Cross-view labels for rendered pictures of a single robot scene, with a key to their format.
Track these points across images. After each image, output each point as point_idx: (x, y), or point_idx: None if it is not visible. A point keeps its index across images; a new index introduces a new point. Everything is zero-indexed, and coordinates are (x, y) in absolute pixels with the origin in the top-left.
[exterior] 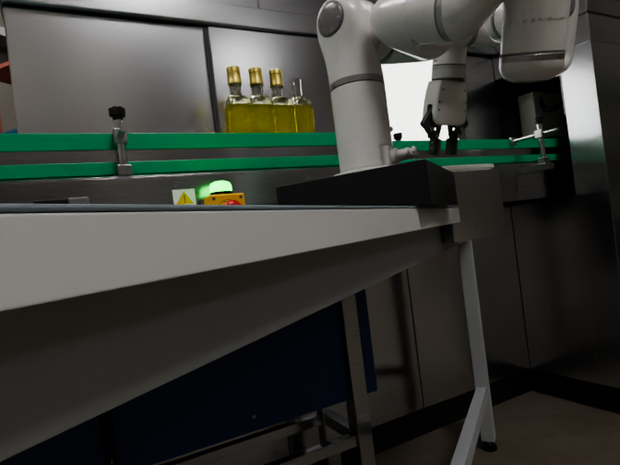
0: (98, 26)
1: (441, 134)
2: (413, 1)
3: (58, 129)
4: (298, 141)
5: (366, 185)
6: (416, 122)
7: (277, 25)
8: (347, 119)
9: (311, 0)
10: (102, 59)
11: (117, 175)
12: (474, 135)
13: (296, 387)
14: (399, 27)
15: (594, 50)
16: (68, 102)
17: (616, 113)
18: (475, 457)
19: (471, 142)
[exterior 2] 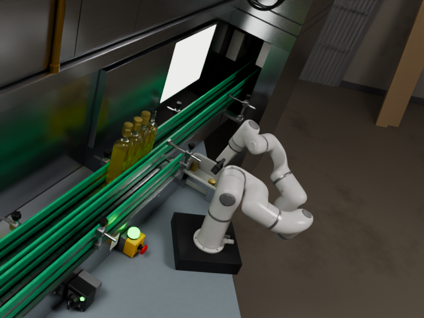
0: (42, 97)
1: (193, 77)
2: (264, 219)
3: (9, 179)
4: (159, 177)
5: (217, 266)
6: (185, 77)
7: (141, 48)
8: (215, 233)
9: (163, 12)
10: (40, 120)
11: (95, 248)
12: (206, 65)
13: None
14: (253, 219)
15: (288, 57)
16: (17, 159)
17: (279, 85)
18: None
19: (213, 106)
